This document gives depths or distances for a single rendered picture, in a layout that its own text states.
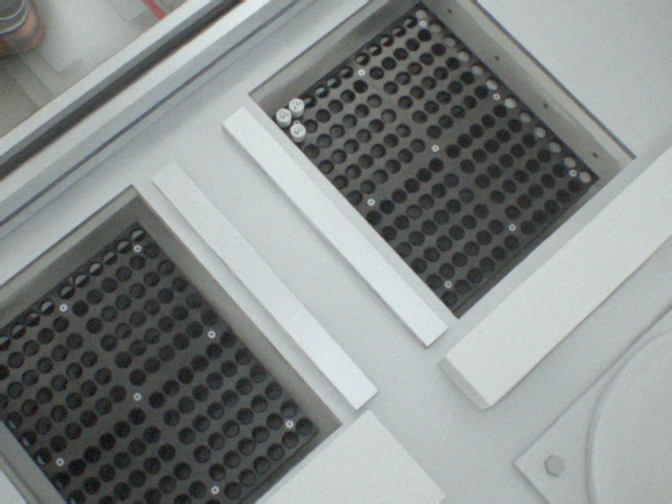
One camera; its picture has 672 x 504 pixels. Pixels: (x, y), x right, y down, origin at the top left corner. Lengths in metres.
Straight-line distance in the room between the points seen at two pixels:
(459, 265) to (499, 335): 0.14
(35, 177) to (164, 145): 0.10
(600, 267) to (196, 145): 0.32
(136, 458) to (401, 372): 0.21
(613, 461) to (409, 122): 0.32
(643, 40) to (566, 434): 0.34
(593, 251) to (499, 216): 0.11
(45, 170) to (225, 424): 0.23
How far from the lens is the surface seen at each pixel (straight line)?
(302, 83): 0.83
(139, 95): 0.66
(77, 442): 0.70
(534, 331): 0.63
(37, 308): 0.72
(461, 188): 0.73
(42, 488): 0.77
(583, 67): 0.75
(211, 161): 0.68
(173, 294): 0.73
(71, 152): 0.66
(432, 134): 0.78
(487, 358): 0.62
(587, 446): 0.65
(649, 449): 0.58
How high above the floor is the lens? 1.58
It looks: 74 degrees down
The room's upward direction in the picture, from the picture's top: 11 degrees clockwise
